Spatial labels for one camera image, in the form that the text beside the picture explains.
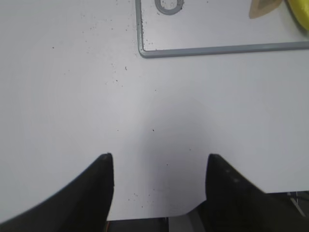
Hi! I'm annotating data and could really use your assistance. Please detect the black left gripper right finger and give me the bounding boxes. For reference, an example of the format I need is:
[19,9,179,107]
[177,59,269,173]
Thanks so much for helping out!
[205,154,309,232]

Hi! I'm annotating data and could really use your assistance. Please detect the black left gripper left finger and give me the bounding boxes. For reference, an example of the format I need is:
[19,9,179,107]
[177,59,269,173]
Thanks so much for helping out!
[0,153,114,232]

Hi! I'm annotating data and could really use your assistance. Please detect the yellow plastic banana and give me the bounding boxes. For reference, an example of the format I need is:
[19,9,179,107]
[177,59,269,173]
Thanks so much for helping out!
[287,0,309,31]

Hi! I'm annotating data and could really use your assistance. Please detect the white grey-rimmed cutting board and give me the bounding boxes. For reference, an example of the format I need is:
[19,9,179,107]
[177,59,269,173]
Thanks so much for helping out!
[135,0,309,58]

